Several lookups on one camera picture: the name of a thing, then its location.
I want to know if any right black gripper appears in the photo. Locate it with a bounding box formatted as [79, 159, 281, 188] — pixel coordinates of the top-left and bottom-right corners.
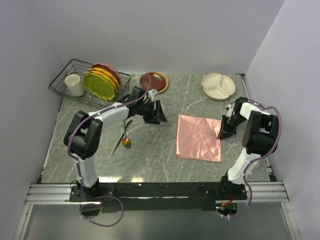
[217, 114, 247, 140]

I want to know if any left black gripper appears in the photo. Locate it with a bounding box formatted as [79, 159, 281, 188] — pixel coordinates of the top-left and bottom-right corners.
[137, 99, 167, 125]

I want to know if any pink satin napkin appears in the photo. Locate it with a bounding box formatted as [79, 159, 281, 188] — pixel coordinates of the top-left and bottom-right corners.
[176, 114, 222, 163]

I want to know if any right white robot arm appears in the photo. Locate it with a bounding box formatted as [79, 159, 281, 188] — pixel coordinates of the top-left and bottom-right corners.
[217, 97, 282, 200]

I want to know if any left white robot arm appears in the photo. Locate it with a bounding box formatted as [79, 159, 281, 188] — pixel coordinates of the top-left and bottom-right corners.
[63, 87, 167, 201]

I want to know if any black utensil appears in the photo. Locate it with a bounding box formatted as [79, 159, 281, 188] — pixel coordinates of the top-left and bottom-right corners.
[111, 119, 133, 155]

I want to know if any dark red decorated plate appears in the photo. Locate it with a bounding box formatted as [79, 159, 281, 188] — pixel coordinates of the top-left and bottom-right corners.
[139, 71, 169, 93]

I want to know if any iridescent metal spoon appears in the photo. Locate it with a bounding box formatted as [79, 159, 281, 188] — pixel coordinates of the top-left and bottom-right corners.
[121, 119, 132, 149]

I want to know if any cream divided plate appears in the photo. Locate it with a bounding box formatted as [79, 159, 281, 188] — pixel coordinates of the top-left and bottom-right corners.
[200, 73, 236, 101]

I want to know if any green polka dot plate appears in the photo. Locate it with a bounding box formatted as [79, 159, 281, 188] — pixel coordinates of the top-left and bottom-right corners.
[83, 72, 116, 101]

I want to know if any orange plate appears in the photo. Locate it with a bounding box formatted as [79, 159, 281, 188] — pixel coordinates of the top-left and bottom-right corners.
[87, 67, 121, 94]

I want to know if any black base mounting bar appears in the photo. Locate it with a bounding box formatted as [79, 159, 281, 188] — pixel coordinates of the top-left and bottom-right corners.
[69, 182, 248, 213]

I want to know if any dark pink plate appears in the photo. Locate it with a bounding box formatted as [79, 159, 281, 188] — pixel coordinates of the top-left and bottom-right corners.
[92, 62, 122, 86]

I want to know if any white cup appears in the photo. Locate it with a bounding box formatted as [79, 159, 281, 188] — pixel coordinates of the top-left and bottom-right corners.
[64, 74, 85, 97]

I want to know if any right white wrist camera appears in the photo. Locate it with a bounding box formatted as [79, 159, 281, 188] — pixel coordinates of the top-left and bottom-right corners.
[225, 104, 235, 119]

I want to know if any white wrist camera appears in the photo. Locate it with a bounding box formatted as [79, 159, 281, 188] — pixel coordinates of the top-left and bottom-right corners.
[225, 104, 235, 119]
[145, 89, 158, 102]

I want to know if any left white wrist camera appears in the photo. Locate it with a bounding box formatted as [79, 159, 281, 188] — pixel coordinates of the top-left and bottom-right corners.
[145, 89, 158, 102]

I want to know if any black wire dish rack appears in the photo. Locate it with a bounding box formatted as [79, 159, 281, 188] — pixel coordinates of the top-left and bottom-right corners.
[48, 59, 131, 110]

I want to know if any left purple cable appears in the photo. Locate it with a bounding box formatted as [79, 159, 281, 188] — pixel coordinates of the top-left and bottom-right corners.
[67, 74, 153, 227]

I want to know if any aluminium frame rail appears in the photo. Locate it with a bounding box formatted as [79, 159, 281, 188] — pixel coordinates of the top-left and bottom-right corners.
[24, 182, 290, 205]

